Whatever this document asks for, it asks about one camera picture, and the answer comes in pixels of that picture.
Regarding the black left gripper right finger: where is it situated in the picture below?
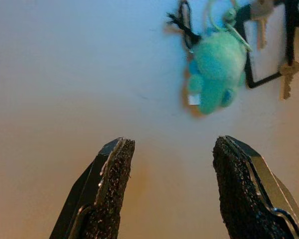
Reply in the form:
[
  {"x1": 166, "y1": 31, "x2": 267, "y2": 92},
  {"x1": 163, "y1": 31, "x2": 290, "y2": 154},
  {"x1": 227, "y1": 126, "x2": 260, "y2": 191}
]
[{"x1": 212, "y1": 135, "x2": 299, "y2": 239}]

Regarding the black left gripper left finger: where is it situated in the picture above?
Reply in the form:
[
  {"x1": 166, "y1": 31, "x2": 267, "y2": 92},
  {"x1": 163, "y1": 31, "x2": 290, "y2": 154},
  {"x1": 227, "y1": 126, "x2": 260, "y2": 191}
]
[{"x1": 48, "y1": 136, "x2": 136, "y2": 239}]

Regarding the brass key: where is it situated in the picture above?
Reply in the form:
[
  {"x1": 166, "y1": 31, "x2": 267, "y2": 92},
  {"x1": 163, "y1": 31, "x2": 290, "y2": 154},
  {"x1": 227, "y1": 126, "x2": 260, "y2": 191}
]
[{"x1": 278, "y1": 60, "x2": 299, "y2": 101}]

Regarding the silver key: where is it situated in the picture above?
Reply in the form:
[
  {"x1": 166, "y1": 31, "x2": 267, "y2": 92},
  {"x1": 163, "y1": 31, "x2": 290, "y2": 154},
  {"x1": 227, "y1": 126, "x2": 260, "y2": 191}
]
[{"x1": 248, "y1": 0, "x2": 275, "y2": 50}]

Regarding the teal plush toy keychain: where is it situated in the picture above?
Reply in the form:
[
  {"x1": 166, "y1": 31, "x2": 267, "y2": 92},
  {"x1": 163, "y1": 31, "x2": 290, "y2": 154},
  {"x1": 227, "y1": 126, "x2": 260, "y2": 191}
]
[{"x1": 182, "y1": 0, "x2": 253, "y2": 116}]

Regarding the black strap loop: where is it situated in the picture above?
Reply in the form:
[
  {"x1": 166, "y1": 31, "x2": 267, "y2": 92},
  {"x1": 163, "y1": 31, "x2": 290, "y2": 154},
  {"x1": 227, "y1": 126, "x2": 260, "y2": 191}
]
[{"x1": 234, "y1": 0, "x2": 299, "y2": 90}]

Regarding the black frayed rope keychain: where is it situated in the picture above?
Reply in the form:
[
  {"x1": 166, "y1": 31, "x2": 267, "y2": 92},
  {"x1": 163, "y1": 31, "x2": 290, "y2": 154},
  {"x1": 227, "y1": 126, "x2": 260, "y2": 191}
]
[{"x1": 165, "y1": 0, "x2": 203, "y2": 53}]

